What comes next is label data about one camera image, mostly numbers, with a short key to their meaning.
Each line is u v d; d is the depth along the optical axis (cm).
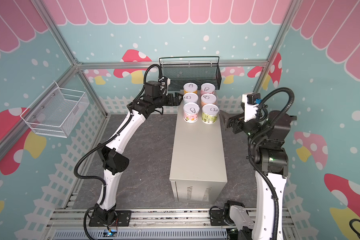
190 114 66
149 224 74
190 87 77
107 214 65
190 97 72
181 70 94
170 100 73
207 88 76
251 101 45
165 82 71
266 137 40
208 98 72
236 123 48
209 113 65
